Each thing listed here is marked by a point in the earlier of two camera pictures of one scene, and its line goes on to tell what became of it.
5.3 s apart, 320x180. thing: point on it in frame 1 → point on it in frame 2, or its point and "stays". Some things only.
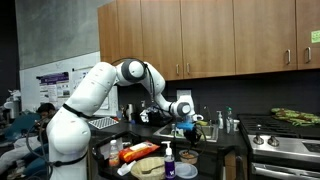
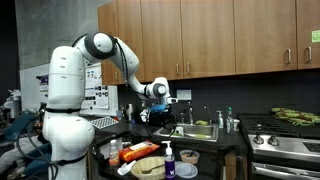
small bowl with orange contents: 188,156 stays
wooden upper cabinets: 192,39 stays
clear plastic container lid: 185,170 stays
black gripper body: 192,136 → 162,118
